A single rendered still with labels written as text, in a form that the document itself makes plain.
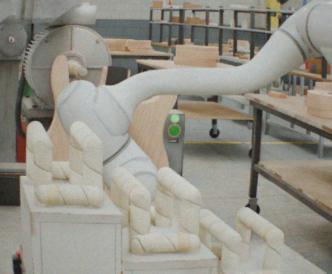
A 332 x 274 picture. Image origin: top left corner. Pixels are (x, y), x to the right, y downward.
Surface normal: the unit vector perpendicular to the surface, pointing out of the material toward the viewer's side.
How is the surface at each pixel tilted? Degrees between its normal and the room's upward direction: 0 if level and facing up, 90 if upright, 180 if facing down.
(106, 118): 80
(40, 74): 92
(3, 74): 90
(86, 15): 90
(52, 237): 90
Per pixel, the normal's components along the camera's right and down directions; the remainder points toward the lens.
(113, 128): 0.48, 0.05
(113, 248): 0.24, 0.15
